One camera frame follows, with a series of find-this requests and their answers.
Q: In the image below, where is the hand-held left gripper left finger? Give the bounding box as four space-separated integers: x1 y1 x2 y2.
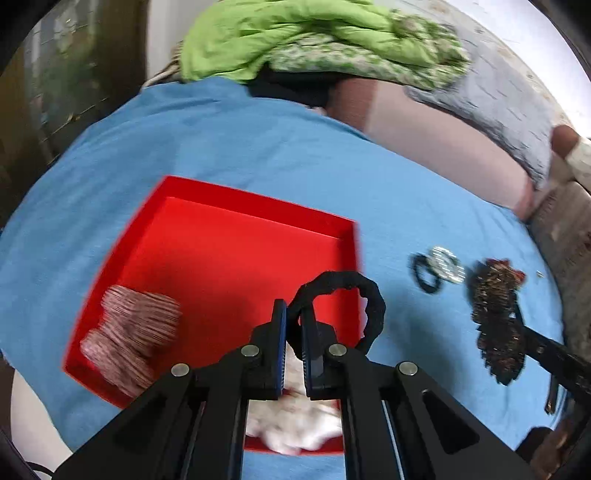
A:
53 299 290 480

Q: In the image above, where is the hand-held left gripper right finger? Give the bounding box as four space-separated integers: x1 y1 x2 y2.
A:
300 307 536 480

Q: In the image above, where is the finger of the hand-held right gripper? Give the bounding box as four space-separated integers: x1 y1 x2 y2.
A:
512 302 591 407

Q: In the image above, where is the dark red dotted hair bow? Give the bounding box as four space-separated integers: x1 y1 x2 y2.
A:
468 258 528 386

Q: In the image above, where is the white scrunchie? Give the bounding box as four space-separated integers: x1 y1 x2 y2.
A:
245 342 343 455

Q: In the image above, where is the black ruffled scrunchie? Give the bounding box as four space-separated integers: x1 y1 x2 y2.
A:
287 271 385 356

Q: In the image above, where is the red box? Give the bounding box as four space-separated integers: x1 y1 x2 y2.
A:
62 174 362 457

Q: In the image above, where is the silver grey beaded bracelet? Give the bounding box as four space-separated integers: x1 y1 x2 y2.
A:
427 247 466 284

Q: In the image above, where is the pink plaid scrunchie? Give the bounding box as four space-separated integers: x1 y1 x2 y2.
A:
79 285 183 398

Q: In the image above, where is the beige textured cloth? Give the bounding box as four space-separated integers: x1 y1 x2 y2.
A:
526 178 591 356

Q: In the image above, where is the blue blanket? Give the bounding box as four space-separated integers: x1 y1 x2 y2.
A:
0 76 566 480

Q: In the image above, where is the pink mattress cover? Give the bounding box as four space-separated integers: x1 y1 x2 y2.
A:
325 78 536 220

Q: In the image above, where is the grey quilt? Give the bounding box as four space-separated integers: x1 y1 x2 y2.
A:
406 18 583 195

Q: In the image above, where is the black cloth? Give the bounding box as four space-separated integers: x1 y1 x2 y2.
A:
249 69 340 109

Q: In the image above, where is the beige patterned cloth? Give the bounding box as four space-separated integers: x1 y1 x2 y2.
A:
142 41 186 89

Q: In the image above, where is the green quilt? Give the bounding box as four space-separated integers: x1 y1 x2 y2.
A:
178 0 472 90

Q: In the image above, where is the wooden glass panelled door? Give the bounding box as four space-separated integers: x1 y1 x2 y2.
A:
0 0 149 222

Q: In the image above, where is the small black hair tie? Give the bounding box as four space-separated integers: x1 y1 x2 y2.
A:
410 253 444 294

